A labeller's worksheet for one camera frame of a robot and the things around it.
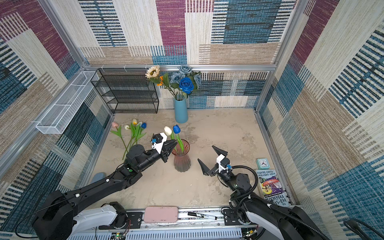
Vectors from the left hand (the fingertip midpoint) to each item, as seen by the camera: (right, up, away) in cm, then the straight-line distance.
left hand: (175, 139), depth 73 cm
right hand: (+15, -6, -1) cm, 16 cm away
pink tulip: (-47, +7, +36) cm, 60 cm away
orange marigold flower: (-10, +34, +16) cm, 39 cm away
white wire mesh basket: (-55, +10, -2) cm, 56 cm away
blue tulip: (0, +5, +1) cm, 5 cm away
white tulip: (-39, +5, +35) cm, 52 cm away
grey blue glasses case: (-46, -22, +14) cm, 53 cm away
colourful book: (+51, -27, +8) cm, 58 cm away
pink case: (-9, -37, +3) cm, 39 cm away
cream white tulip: (-3, +4, -2) cm, 5 cm away
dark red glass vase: (+2, -17, +21) cm, 27 cm away
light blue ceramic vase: (0, +17, +31) cm, 36 cm away
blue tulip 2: (-27, +7, +36) cm, 45 cm away
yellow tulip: (-32, +4, +32) cm, 46 cm away
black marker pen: (+14, -37, +1) cm, 40 cm away
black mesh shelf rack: (-40, +32, +37) cm, 63 cm away
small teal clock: (+50, -16, +16) cm, 54 cm away
